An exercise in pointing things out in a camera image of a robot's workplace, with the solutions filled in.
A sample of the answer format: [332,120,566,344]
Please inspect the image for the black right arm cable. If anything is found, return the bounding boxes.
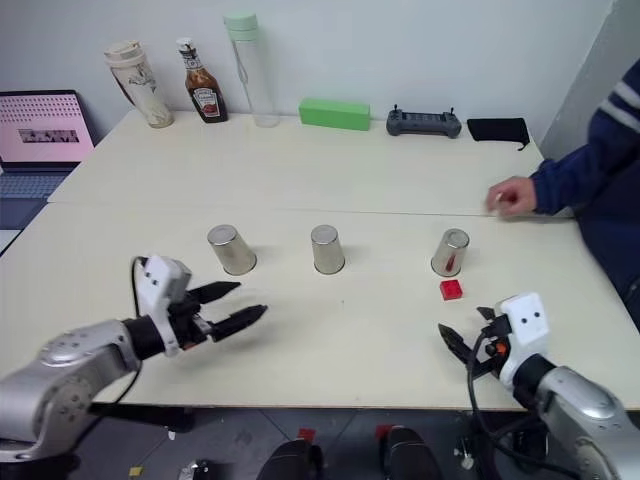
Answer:
[466,331,544,480]

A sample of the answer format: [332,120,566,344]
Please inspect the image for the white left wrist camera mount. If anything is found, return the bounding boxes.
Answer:
[133,255,194,358]

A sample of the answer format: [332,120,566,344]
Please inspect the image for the dark rounded shape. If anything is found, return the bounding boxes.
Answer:
[257,437,325,480]
[375,424,442,480]

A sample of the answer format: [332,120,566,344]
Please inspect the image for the ketchup bottle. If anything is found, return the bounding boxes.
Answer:
[175,36,230,125]

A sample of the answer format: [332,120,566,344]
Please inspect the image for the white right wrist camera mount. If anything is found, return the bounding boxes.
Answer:
[493,292,553,392]

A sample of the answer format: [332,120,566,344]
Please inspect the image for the green rectangular box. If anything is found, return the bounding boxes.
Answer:
[298,97,372,133]

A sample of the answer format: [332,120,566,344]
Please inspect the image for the grey remote controller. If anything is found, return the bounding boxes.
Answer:
[385,103,464,140]

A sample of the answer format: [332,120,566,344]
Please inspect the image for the upturned steel cup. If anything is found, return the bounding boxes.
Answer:
[430,228,471,278]
[207,224,258,277]
[310,224,347,276]

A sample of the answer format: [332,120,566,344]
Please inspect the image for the black cloth pouch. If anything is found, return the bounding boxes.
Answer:
[466,117,530,152]

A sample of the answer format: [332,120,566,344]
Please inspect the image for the open laptop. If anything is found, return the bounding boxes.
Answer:
[0,89,97,204]

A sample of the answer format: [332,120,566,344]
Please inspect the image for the person's bare hand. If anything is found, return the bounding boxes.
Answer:
[485,175,539,218]

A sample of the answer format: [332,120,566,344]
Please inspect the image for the beige printed tumbler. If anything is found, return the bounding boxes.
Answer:
[103,41,175,130]

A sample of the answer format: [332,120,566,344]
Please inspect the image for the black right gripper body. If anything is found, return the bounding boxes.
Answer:
[468,316,512,380]

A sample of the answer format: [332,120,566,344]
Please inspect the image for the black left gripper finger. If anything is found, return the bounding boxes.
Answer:
[211,303,269,344]
[192,281,243,307]

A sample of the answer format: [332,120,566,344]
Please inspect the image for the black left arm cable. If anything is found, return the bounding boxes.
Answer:
[87,255,151,407]

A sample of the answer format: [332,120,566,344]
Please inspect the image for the clear bottle with green lid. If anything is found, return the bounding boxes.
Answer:
[222,13,280,129]

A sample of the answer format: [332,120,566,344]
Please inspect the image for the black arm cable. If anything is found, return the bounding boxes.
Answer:
[87,255,151,407]
[466,331,544,480]

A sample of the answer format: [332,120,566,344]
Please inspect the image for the person's dark blue torso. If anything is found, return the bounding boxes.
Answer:
[573,164,640,335]

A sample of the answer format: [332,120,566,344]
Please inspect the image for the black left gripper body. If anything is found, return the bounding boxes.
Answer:
[167,287,217,350]

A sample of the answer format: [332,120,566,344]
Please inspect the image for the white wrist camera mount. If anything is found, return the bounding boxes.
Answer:
[133,255,194,358]
[493,292,553,392]

